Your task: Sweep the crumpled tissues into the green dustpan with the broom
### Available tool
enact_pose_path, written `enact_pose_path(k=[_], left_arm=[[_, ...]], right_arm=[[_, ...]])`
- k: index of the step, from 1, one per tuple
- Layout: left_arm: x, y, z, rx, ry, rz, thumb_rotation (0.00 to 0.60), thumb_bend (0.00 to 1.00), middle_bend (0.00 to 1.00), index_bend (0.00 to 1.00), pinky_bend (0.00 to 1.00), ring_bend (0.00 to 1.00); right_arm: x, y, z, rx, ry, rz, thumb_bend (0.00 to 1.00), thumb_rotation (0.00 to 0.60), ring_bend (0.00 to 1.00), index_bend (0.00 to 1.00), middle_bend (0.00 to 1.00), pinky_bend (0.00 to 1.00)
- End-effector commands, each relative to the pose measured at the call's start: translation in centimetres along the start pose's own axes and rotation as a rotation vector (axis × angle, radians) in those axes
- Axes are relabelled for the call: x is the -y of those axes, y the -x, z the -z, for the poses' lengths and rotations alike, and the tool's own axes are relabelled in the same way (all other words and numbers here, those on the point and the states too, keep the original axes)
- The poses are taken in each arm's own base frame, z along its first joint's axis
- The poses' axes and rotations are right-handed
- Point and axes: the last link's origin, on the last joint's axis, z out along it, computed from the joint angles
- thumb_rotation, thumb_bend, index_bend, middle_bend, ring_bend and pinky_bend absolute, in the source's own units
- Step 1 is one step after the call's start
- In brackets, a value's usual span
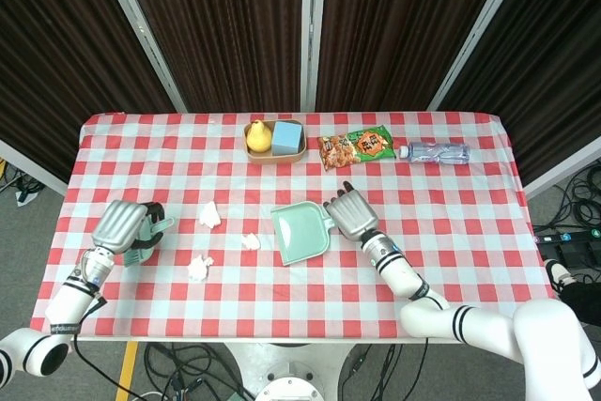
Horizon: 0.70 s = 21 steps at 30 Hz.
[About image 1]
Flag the black power strip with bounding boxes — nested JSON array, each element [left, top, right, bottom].
[[533, 227, 601, 247]]

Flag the green plastic hand brush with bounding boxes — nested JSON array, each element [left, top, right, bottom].
[[122, 215, 176, 269]]

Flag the orange green snack bag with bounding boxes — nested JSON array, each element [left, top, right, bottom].
[[317, 124, 395, 172]]

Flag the black floor cable bundle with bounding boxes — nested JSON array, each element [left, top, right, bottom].
[[532, 161, 601, 233], [140, 343, 257, 401], [0, 161, 46, 208]]

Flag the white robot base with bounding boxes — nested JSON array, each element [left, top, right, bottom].
[[220, 342, 359, 401]]

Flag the green plastic dustpan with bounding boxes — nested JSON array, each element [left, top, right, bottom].
[[270, 201, 337, 268]]

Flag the black trouser leg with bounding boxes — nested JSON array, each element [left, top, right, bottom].
[[560, 278, 601, 328]]

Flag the yellow toy pear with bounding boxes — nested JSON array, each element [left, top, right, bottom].
[[246, 119, 273, 153]]

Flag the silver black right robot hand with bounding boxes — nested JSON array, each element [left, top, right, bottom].
[[323, 179, 381, 240]]

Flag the white sneaker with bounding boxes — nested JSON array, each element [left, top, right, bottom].
[[546, 258, 573, 298]]

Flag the yellow floor tape strip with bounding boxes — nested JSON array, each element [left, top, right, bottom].
[[116, 342, 140, 400]]

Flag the dark brown partition panel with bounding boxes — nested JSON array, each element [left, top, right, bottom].
[[426, 0, 601, 198], [93, 0, 315, 114], [313, 0, 516, 114], [0, 0, 189, 198]]

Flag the clear plastic water bottle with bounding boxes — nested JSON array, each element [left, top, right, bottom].
[[398, 141, 471, 165]]

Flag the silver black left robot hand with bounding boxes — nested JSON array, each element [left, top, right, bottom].
[[90, 198, 166, 254]]

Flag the blue foam cube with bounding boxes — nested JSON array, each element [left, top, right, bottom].
[[270, 120, 304, 157]]

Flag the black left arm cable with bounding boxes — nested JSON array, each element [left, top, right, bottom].
[[69, 292, 142, 401]]

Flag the red white checkered tablecloth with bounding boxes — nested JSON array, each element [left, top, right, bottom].
[[28, 112, 558, 341]]

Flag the brown oval paper box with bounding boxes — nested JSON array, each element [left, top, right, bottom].
[[241, 118, 309, 166]]

